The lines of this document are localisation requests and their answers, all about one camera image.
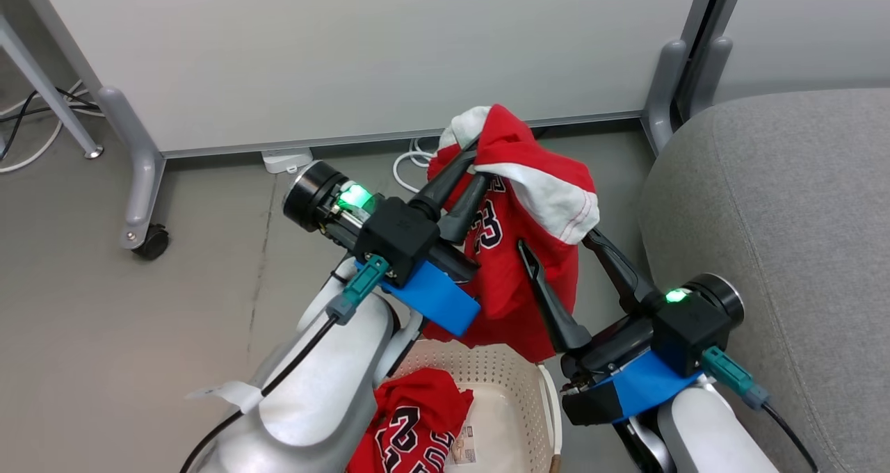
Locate left arm cable teal connector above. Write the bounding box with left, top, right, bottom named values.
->
left=179, top=254, right=390, bottom=473

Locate right arm cable teal connector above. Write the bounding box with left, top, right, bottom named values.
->
left=701, top=346, right=821, bottom=473

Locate white floor cable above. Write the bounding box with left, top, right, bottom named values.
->
left=0, top=80, right=105, bottom=175

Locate white tape cable label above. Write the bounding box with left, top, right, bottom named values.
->
left=186, top=381, right=265, bottom=415

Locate coiled white cable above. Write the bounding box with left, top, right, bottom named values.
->
left=393, top=136, right=442, bottom=194

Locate black caster wheel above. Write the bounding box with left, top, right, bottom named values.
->
left=132, top=224, right=170, bottom=262

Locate grey partition foot with caster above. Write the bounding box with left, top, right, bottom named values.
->
left=96, top=87, right=168, bottom=251

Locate grey table leg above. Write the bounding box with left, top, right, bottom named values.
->
left=0, top=14, right=105, bottom=159

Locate grey fabric sofa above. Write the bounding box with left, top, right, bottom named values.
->
left=638, top=87, right=890, bottom=473

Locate arm cable teal connector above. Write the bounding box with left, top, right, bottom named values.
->
left=179, top=254, right=390, bottom=473
left=701, top=346, right=821, bottom=473

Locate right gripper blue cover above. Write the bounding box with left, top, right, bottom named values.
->
left=518, top=228, right=745, bottom=426

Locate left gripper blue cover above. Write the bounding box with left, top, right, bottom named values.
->
left=282, top=136, right=493, bottom=338

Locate cream perforated laundry basket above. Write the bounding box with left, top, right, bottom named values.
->
left=375, top=339, right=563, bottom=473

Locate red and white 23 jersey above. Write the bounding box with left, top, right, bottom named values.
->
left=421, top=103, right=602, bottom=364

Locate narrow white partition panel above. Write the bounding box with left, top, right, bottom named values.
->
left=695, top=0, right=890, bottom=105

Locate large white partition panel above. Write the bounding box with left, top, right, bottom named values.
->
left=14, top=0, right=720, bottom=157

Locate white power adapter box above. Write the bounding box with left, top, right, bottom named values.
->
left=262, top=147, right=314, bottom=175

